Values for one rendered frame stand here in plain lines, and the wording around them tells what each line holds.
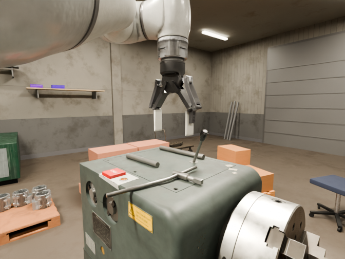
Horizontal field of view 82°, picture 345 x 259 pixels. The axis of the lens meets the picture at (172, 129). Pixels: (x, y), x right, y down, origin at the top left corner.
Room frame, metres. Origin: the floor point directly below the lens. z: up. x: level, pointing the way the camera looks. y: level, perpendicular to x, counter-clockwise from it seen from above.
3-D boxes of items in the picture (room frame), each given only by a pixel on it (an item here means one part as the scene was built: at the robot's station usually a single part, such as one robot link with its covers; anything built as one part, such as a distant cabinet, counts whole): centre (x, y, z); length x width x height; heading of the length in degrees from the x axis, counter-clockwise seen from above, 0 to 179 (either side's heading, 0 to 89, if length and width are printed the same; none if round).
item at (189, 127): (0.56, -0.05, 1.45); 0.03 x 0.01 x 0.07; 135
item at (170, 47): (0.60, 0.00, 1.65); 0.09 x 0.09 x 0.06
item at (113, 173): (0.66, 0.20, 1.26); 0.06 x 0.06 x 0.02; 45
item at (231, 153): (3.33, -1.08, 0.34); 1.21 x 0.92 x 0.68; 33
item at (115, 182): (0.65, 0.18, 1.23); 0.13 x 0.08 x 0.06; 45
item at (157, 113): (0.65, 0.05, 1.45); 0.03 x 0.01 x 0.07; 135
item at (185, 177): (0.61, -0.05, 1.27); 0.12 x 0.02 x 0.02; 47
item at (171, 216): (0.77, 0.03, 1.06); 0.59 x 0.48 x 0.39; 45
